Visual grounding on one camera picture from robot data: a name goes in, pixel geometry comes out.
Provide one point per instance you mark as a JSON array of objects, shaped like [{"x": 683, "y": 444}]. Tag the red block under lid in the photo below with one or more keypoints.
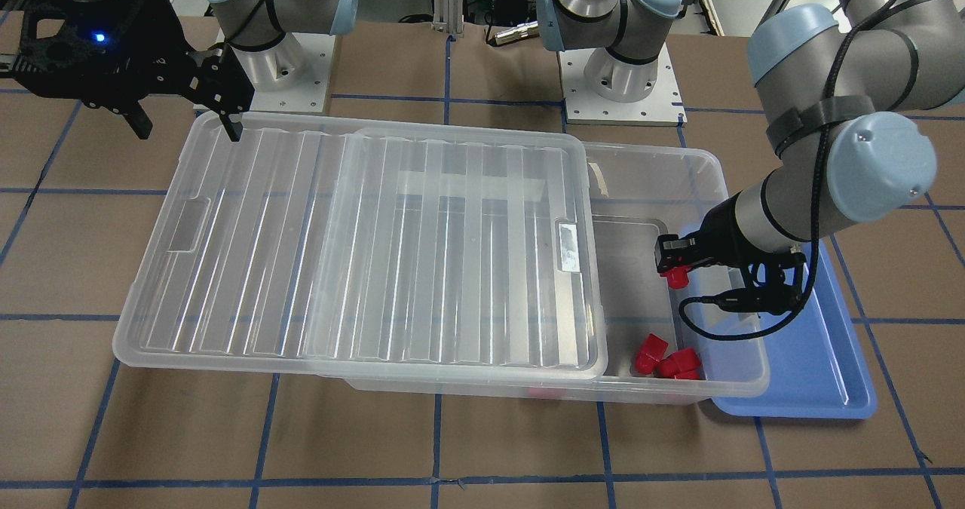
[{"x": 547, "y": 393}]

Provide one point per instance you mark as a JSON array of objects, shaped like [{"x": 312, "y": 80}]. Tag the blue plastic tray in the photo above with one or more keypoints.
[{"x": 817, "y": 368}]

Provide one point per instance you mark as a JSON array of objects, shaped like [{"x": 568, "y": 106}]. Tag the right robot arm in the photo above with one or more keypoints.
[{"x": 258, "y": 25}]

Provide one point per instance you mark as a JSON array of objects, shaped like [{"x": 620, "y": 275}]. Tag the clear plastic storage box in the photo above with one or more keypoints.
[{"x": 637, "y": 194}]

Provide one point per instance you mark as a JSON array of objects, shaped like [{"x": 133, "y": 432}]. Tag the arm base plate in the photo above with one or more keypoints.
[
  {"x": 622, "y": 87},
  {"x": 294, "y": 76}
]

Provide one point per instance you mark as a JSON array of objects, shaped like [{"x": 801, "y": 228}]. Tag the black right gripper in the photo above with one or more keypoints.
[{"x": 153, "y": 41}]

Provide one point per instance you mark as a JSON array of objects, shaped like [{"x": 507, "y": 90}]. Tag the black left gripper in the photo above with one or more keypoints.
[{"x": 718, "y": 231}]

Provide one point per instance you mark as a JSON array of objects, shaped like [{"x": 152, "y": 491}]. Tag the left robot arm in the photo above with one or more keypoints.
[{"x": 835, "y": 105}]

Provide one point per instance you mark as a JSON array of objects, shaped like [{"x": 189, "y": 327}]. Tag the clear plastic box lid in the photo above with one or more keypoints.
[{"x": 371, "y": 250}]

